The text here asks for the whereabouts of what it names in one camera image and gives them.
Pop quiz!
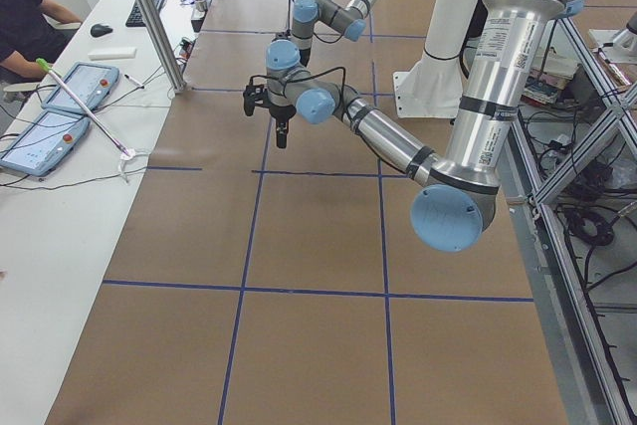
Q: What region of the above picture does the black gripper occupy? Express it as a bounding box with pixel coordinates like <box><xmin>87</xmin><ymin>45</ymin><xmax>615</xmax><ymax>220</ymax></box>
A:
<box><xmin>269</xmin><ymin>105</ymin><xmax>297</xmax><ymax>148</ymax></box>

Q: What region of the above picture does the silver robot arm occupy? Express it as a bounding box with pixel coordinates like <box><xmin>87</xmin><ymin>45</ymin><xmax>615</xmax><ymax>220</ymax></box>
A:
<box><xmin>290</xmin><ymin>0</ymin><xmax>377</xmax><ymax>54</ymax></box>
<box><xmin>243</xmin><ymin>0</ymin><xmax>583</xmax><ymax>252</ymax></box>

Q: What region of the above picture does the silver metal cup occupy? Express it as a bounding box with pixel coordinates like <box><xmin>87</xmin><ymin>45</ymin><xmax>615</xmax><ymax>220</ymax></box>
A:
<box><xmin>192</xmin><ymin>0</ymin><xmax>208</xmax><ymax>20</ymax></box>

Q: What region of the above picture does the black marker pen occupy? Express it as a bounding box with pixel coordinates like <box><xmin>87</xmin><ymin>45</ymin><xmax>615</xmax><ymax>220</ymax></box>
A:
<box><xmin>124</xmin><ymin>74</ymin><xmax>145</xmax><ymax>90</ymax></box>

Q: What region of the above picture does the black keyboard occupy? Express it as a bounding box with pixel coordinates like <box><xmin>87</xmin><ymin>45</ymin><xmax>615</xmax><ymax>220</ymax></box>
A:
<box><xmin>124</xmin><ymin>0</ymin><xmax>172</xmax><ymax>28</ymax></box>

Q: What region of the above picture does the white foam block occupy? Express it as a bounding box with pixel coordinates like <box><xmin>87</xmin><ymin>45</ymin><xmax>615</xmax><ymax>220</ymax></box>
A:
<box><xmin>88</xmin><ymin>47</ymin><xmax>137</xmax><ymax>60</ymax></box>

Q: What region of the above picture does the upper blue teach pendant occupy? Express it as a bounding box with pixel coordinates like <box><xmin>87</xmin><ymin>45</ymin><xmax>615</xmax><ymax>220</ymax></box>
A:
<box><xmin>42</xmin><ymin>62</ymin><xmax>120</xmax><ymax>114</ymax></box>

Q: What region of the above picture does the blue teach pendant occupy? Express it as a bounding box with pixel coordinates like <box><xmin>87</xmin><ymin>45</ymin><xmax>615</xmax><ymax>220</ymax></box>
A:
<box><xmin>1</xmin><ymin>109</ymin><xmax>90</xmax><ymax>177</ymax></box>
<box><xmin>42</xmin><ymin>62</ymin><xmax>120</xmax><ymax>114</ymax></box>

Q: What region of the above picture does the black computer mouse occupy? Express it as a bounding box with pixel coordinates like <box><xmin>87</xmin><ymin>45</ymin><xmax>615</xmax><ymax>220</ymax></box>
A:
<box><xmin>90</xmin><ymin>23</ymin><xmax>113</xmax><ymax>38</ymax></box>

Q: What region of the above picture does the lower blue teach pendant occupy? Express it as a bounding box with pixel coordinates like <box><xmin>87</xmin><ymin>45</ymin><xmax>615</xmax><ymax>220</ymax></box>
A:
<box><xmin>1</xmin><ymin>109</ymin><xmax>90</xmax><ymax>177</ymax></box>

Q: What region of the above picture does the long metal rod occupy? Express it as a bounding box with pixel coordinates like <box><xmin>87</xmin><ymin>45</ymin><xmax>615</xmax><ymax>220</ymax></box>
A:
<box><xmin>36</xmin><ymin>58</ymin><xmax>137</xmax><ymax>161</ymax></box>

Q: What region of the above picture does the seated person in black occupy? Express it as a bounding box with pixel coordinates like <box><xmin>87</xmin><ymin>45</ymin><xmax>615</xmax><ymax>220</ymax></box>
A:
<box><xmin>1</xmin><ymin>0</ymin><xmax>83</xmax><ymax>81</ymax></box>

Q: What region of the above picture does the stack of magazines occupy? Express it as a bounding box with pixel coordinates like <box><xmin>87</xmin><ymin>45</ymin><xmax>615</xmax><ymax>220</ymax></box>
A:
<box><xmin>523</xmin><ymin>51</ymin><xmax>580</xmax><ymax>105</ymax></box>

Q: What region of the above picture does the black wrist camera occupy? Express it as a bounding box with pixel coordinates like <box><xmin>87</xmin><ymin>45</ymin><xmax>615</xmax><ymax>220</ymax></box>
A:
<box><xmin>273</xmin><ymin>31</ymin><xmax>291</xmax><ymax>41</ymax></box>
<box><xmin>243</xmin><ymin>84</ymin><xmax>268</xmax><ymax>116</ymax></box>

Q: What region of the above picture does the black camera cable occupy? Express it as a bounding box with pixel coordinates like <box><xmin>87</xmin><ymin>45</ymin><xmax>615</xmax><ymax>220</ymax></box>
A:
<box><xmin>248</xmin><ymin>65</ymin><xmax>349</xmax><ymax>98</ymax></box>
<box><xmin>285</xmin><ymin>0</ymin><xmax>349</xmax><ymax>66</ymax></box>

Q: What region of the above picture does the white camera mast with base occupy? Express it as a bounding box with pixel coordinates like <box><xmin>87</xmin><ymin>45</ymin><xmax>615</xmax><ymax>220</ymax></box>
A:
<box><xmin>393</xmin><ymin>0</ymin><xmax>478</xmax><ymax>118</ymax></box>

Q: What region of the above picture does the aluminium frame post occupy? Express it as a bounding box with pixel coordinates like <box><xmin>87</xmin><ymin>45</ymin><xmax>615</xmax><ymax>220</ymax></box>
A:
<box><xmin>135</xmin><ymin>0</ymin><xmax>186</xmax><ymax>94</ymax></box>

